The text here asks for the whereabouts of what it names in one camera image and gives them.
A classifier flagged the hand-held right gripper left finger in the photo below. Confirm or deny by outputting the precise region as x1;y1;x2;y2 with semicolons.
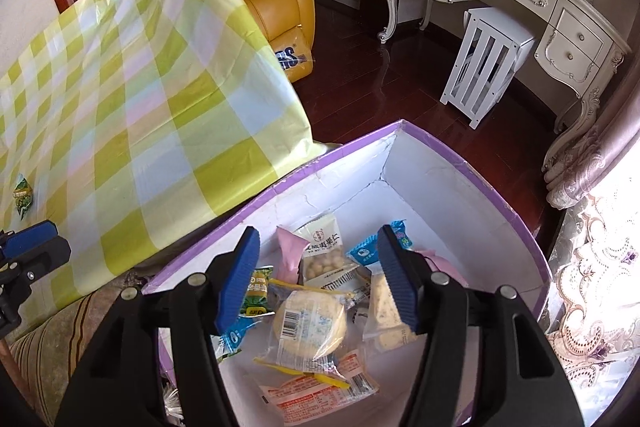
54;227;262;427

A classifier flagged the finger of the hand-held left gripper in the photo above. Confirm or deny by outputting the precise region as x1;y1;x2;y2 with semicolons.
0;220;72;283

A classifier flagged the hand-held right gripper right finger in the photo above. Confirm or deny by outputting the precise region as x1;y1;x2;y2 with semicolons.
376;224;586;427

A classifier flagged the clear seeded biscuit packet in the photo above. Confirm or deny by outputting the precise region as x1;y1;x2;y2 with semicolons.
362;272;426;353

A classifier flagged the blue and white snack packet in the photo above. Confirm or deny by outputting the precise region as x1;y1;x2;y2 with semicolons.
390;220;417;253
347;234;383;273

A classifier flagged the pink snack packet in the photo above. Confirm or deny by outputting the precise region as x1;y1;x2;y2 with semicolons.
415;248;468;288
276;227;308;283

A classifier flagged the white red-label nut packet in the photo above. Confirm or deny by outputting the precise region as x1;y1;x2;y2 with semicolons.
292;213;361;293

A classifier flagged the yellow-edged rice cracker packet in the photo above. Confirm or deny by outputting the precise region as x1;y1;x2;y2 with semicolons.
252;279;351;390

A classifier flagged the purple-rimmed white cardboard box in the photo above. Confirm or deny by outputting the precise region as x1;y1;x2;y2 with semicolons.
142;119;553;427

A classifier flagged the white and orange snack packet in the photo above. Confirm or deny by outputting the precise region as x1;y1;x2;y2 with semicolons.
257;349;381;425

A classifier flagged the striped sofa cushion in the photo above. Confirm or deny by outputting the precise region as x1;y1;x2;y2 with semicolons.
7;274;176;427

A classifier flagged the yellow-green checked tablecloth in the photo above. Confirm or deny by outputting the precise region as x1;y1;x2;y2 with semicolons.
0;0;331;308

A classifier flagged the embroidered lace curtain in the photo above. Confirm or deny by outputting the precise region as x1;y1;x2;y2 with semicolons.
542;42;640;427

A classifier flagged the white slatted stool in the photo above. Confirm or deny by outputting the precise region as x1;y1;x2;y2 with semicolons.
440;7;537;130

